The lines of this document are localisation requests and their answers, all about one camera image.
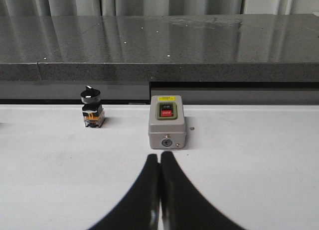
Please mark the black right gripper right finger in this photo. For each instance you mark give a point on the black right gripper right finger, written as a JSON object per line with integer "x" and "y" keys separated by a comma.
{"x": 183, "y": 206}

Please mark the black rotary selector switch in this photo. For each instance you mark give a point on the black rotary selector switch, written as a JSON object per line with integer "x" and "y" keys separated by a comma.
{"x": 92, "y": 111}

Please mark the grey granite counter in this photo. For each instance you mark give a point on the grey granite counter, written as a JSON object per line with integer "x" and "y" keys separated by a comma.
{"x": 241, "y": 59}

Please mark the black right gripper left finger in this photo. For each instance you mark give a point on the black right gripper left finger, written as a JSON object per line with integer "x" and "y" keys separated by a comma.
{"x": 139, "y": 208}

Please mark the grey curtain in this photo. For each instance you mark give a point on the grey curtain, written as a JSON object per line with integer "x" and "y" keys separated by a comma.
{"x": 154, "y": 7}

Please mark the grey on-off switch box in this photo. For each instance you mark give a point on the grey on-off switch box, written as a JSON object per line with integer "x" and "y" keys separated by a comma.
{"x": 167, "y": 126}

